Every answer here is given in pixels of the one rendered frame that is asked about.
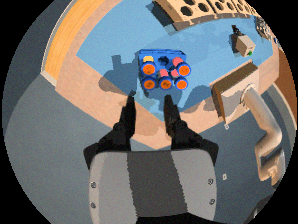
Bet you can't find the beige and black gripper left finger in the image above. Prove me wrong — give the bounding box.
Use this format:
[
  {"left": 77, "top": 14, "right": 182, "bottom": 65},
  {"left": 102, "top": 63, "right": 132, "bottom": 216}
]
[{"left": 83, "top": 96, "right": 136, "bottom": 170}]

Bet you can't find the blue tube rack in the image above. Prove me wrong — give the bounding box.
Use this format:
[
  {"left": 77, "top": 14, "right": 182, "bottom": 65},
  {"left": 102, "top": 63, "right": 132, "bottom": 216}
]
[{"left": 139, "top": 49, "right": 187, "bottom": 81}]

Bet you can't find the clear conical tube with red liquid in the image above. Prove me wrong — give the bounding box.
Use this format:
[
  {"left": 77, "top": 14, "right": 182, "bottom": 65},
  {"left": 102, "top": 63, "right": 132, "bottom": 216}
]
[{"left": 172, "top": 57, "right": 191, "bottom": 77}]

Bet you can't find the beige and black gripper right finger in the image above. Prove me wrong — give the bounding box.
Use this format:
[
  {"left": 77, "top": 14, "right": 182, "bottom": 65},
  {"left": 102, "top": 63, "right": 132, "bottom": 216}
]
[{"left": 163, "top": 95, "right": 219, "bottom": 166}]

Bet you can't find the light blue bench mat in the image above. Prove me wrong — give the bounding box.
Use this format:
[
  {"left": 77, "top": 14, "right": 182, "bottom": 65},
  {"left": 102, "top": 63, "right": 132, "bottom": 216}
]
[{"left": 76, "top": 0, "right": 273, "bottom": 122}]

